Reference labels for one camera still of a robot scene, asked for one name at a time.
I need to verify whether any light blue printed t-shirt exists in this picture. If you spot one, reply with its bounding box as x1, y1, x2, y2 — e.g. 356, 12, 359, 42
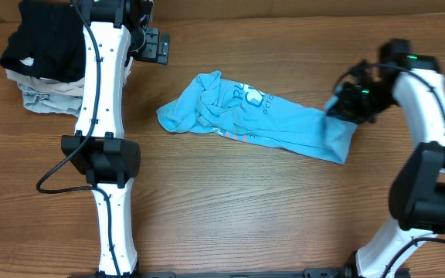
157, 71, 357, 164

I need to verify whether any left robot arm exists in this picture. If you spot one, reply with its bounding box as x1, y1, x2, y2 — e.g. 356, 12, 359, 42
61, 1, 170, 277

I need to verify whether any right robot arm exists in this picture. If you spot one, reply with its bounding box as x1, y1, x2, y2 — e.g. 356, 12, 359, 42
326, 39, 445, 277

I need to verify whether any beige folded garment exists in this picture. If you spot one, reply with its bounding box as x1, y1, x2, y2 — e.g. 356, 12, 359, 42
5, 69, 85, 97

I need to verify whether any black folded garment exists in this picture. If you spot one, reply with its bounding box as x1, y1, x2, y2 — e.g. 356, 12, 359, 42
0, 1, 86, 83

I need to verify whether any light denim folded garment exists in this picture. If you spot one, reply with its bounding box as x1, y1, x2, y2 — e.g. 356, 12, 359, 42
17, 83, 82, 117

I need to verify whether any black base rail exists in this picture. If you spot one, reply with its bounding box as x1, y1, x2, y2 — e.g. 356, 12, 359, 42
67, 266, 412, 278

